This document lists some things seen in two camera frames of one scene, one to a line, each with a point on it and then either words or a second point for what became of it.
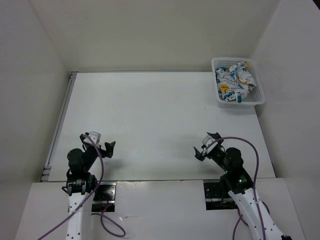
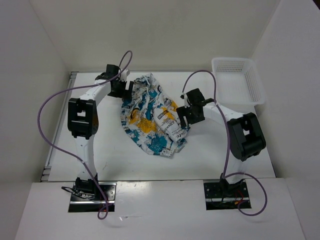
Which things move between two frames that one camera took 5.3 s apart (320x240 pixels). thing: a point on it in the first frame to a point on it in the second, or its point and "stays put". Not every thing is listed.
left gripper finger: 82,137 to 126,96
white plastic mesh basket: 255,97 stays put
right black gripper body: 217,156 to 194,118
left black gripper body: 91,154 to 120,87
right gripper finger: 201,156 to 182,119
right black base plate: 217,198 stays put
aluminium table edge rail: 46,172 stays put
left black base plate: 104,197 stays put
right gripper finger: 216,135 to 188,118
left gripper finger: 109,147 to 128,93
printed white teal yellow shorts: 235,83 to 150,119
